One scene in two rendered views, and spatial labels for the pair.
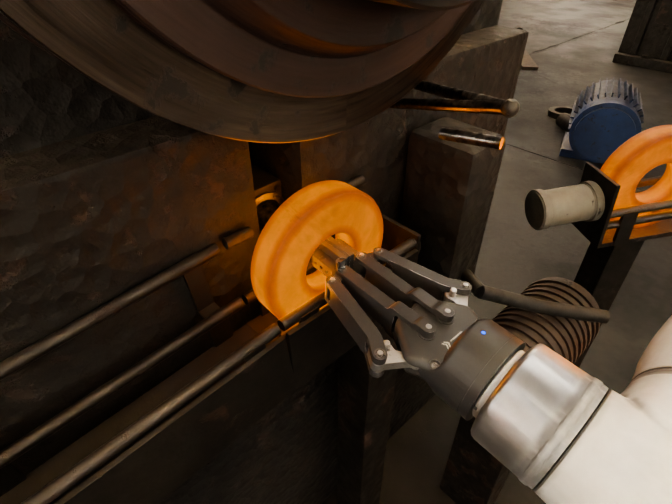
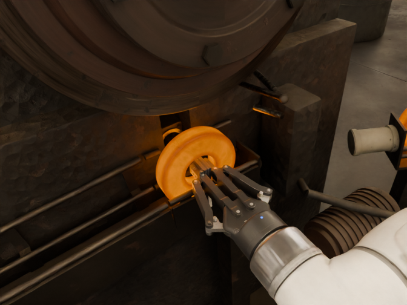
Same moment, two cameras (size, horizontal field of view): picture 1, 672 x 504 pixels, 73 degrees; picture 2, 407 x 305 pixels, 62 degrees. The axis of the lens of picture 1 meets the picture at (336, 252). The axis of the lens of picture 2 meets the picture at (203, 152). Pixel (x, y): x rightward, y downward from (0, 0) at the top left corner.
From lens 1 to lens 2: 0.19 m
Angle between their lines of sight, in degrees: 11
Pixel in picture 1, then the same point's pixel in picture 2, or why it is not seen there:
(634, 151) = not seen: outside the picture
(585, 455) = (291, 283)
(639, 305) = not seen: outside the picture
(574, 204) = (377, 140)
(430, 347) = (237, 222)
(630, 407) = (323, 263)
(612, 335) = not seen: outside the picture
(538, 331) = (347, 221)
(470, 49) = (307, 40)
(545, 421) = (277, 264)
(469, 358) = (251, 230)
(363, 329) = (204, 209)
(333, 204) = (199, 140)
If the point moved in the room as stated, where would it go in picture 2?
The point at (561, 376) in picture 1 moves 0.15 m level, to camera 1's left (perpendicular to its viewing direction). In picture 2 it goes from (292, 244) to (180, 231)
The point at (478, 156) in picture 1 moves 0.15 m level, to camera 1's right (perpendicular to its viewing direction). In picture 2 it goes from (298, 112) to (384, 115)
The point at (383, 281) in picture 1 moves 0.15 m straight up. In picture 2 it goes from (223, 184) to (220, 106)
